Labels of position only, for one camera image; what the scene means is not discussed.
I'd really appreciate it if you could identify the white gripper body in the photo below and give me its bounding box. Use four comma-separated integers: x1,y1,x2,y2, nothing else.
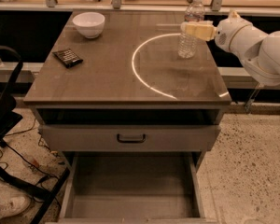
215,16,251,52

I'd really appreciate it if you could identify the clear plastic water bottle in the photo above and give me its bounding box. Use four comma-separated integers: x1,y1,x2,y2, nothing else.
178,0,204,59

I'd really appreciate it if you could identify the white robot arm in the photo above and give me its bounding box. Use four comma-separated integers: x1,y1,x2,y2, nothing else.
181,10,280,86

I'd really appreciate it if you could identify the black rxbar chocolate wrapper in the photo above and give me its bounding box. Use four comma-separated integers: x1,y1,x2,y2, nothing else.
53,49,83,68

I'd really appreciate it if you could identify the white ceramic bowl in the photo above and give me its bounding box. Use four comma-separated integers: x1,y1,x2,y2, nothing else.
73,12,105,38

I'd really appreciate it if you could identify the grey wooden drawer cabinet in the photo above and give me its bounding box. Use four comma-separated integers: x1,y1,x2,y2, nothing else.
23,10,233,224

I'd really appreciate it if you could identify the closed grey drawer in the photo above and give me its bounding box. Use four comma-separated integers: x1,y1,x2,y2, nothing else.
39,125,220,152

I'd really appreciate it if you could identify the open grey bottom drawer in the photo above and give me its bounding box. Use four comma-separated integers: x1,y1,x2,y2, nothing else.
47,153,218,224

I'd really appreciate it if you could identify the white sneaker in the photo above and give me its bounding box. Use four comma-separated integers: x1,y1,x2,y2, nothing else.
0,195,31,220

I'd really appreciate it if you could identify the black drawer handle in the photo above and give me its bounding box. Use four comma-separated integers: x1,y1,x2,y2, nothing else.
117,133,147,144

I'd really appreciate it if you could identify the black metal chair frame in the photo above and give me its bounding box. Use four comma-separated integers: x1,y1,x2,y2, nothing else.
0,45,71,224

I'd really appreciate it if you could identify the black floor cable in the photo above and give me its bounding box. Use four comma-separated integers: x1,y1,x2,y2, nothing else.
0,119,66,203

